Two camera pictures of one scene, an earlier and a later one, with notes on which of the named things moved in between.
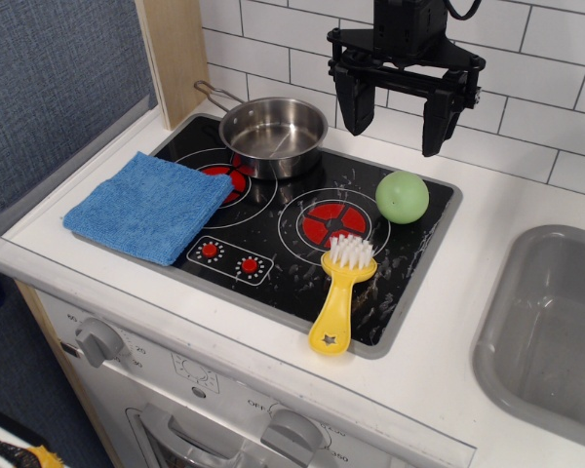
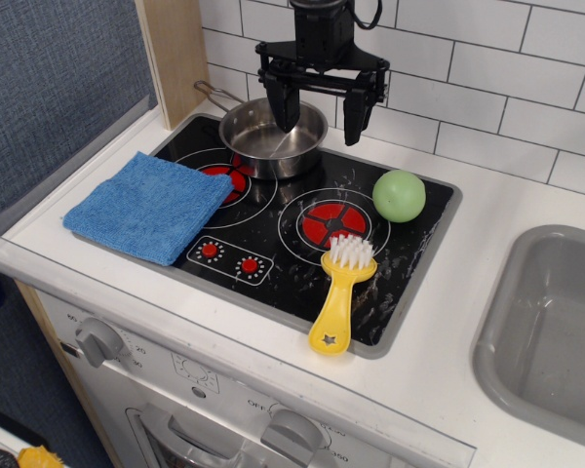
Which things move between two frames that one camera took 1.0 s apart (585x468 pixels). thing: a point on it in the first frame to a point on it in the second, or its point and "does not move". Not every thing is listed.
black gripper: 408,48 to 323,55
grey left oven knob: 98,340 does not move
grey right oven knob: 292,435 does not move
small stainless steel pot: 273,137 does not move
